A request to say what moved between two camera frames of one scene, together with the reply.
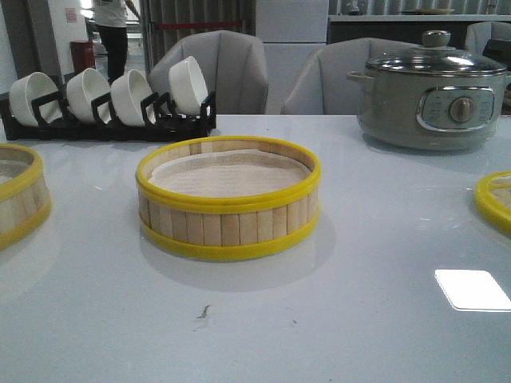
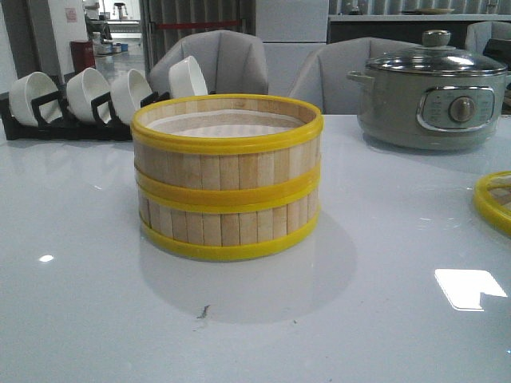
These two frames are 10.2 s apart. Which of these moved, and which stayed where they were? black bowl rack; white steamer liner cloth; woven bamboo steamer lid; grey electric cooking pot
Moved: white steamer liner cloth
Stayed: grey electric cooking pot; woven bamboo steamer lid; black bowl rack
